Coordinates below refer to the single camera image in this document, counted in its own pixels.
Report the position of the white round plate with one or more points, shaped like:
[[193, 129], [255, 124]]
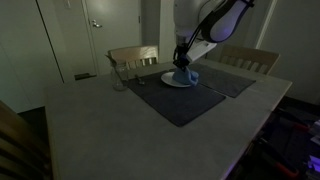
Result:
[[166, 80]]

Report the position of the small dark metal utensil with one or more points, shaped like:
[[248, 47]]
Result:
[[139, 80]]

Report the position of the white room door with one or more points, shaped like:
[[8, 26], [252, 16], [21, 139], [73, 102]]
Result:
[[116, 26]]

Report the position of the clear glass jar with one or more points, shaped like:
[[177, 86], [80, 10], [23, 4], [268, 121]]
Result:
[[118, 81]]

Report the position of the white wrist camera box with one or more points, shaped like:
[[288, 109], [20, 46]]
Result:
[[200, 50]]

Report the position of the blue cleaning cloth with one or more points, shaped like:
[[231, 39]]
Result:
[[185, 76]]

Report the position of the white box with blue lights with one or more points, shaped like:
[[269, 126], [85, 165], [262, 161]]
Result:
[[314, 161]]

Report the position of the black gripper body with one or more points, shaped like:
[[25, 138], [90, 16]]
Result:
[[180, 53]]

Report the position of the dark wooden slat-back chair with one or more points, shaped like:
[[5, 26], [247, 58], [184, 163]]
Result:
[[16, 150]]

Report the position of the light wooden slat-back chair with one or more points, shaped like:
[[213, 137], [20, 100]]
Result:
[[250, 55], [133, 53]]

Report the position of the dark grey fabric placemat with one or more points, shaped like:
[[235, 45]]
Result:
[[180, 103], [223, 81]]

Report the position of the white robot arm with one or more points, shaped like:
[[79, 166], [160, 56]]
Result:
[[186, 16]]

